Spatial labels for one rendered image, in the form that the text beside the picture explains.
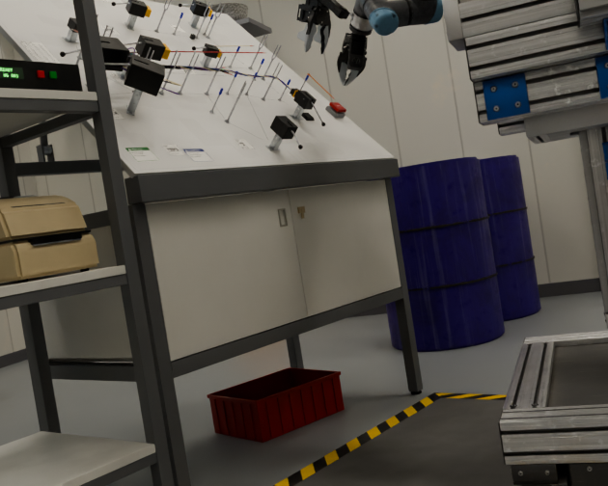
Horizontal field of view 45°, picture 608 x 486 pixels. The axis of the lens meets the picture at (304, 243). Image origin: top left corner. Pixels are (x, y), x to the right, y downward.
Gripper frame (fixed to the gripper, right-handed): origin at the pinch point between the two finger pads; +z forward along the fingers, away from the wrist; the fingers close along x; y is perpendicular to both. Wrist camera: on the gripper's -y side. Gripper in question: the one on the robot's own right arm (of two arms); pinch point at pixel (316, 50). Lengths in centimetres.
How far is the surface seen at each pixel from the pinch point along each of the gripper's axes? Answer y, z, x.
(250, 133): -3.8, 27.1, 31.3
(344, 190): -18.5, 43.7, -1.8
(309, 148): -11.6, 30.8, 11.3
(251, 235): -22, 53, 46
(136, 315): -32, 64, 93
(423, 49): 90, -9, -221
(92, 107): -15, 19, 96
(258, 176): -20, 37, 44
